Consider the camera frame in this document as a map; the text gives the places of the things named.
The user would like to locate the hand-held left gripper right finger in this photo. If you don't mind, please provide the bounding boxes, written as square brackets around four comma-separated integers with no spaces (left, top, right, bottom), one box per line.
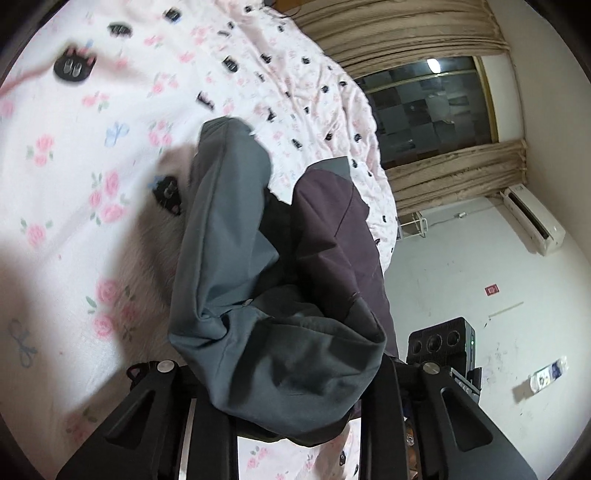
[362,357,539,480]

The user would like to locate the white cable conduit strip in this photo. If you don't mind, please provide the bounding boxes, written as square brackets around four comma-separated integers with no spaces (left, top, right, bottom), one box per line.
[488,302,525,318]

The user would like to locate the pink cat-print duvet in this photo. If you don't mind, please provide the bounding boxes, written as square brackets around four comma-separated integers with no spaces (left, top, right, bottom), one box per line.
[0,0,400,480]

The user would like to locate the dark checkered window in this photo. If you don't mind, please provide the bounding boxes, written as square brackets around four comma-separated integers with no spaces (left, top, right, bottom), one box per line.
[353,55,499,169]

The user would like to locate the white air conditioner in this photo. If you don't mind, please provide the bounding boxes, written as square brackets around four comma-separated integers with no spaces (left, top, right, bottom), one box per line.
[499,185,566,257]

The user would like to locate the beige curtain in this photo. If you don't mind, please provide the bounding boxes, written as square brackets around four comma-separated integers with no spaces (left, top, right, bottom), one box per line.
[385,138,529,215]
[286,0,511,70]

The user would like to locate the white wall pouch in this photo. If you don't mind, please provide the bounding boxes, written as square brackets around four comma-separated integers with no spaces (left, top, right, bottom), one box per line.
[529,355,570,393]

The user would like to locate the white shelf rack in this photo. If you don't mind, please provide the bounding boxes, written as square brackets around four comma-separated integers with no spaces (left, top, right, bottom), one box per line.
[397,211,430,241]

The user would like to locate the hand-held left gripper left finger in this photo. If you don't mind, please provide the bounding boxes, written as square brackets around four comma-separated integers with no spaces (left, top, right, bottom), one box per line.
[55,360,238,480]

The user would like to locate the purple grey hooded jacket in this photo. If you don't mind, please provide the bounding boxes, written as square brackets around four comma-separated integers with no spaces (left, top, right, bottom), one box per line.
[168,117,400,448]

